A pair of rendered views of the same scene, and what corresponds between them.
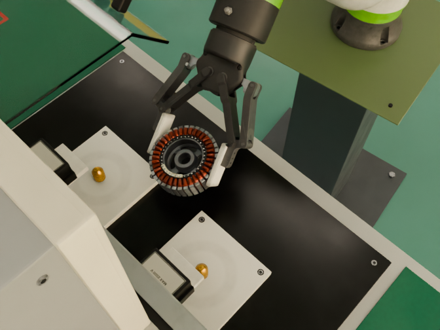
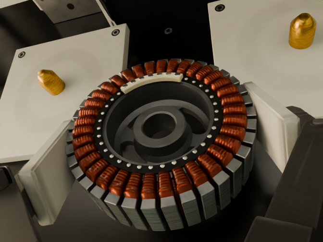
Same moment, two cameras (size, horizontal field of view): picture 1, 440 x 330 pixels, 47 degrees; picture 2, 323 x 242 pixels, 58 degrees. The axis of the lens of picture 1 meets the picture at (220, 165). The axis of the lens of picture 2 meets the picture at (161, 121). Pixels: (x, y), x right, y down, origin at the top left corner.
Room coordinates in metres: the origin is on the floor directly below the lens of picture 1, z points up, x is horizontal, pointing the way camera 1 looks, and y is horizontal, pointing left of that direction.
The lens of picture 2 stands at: (0.50, 0.03, 0.99)
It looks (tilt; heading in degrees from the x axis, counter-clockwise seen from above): 57 degrees down; 164
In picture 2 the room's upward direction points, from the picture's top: 32 degrees counter-clockwise
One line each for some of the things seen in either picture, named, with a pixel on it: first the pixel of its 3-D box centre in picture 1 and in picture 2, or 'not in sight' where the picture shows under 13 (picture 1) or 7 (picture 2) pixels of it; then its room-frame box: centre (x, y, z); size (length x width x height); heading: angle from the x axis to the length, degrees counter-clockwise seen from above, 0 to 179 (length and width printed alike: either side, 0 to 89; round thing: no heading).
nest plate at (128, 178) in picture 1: (100, 179); (300, 45); (0.41, 0.20, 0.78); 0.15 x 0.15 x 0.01; 46
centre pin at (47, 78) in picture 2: (201, 270); (49, 80); (0.24, 0.03, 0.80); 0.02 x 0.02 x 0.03
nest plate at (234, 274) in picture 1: (201, 274); (60, 90); (0.24, 0.03, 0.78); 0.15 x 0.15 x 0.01; 46
